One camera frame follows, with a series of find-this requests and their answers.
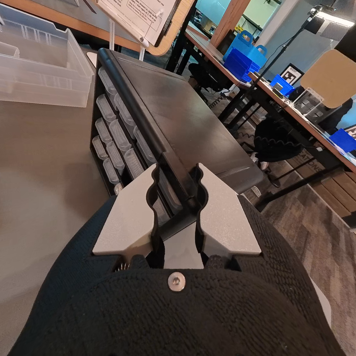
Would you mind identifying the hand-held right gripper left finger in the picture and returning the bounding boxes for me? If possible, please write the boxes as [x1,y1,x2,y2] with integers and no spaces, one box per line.
[92,163,165,256]

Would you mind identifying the wooden post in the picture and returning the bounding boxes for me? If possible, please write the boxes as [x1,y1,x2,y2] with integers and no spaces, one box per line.
[210,0,251,48]

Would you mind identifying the stack of blue handled totes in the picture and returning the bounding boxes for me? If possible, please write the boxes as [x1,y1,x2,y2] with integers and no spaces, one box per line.
[222,30,268,82]

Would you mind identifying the white wire board stand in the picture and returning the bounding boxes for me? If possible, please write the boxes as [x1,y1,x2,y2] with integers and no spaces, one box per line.
[87,19,150,68]

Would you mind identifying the small clear plastic drawer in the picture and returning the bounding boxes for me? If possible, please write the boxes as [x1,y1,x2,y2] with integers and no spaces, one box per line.
[0,44,20,60]

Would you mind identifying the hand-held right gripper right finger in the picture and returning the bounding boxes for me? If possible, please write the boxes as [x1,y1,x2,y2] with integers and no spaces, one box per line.
[194,163,262,257]

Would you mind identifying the clear plastic storage bin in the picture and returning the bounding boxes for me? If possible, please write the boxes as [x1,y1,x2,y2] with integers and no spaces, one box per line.
[0,4,94,108]

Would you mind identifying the blue plastic bin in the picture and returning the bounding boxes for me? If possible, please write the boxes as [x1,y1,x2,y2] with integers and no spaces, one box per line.
[270,74,296,97]
[329,128,356,152]

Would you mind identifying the black office chair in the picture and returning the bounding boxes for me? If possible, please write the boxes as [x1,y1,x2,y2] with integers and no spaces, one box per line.
[188,63,221,90]

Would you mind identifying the clear acrylic board stand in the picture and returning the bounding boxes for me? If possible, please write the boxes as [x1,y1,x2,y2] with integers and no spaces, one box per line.
[293,87,326,117]

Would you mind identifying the black light tripod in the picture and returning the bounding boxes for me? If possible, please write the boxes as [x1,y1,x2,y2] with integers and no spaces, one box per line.
[259,4,356,82]

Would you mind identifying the stack of brown boxes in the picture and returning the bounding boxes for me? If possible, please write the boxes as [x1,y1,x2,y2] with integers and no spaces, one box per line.
[314,170,356,221]

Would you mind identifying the black drawer cabinet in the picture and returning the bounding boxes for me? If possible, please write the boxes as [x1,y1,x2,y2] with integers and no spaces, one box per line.
[90,48,264,241]

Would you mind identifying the rows of clear cabinet drawers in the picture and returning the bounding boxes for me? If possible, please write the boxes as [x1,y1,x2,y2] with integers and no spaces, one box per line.
[92,67,182,223]

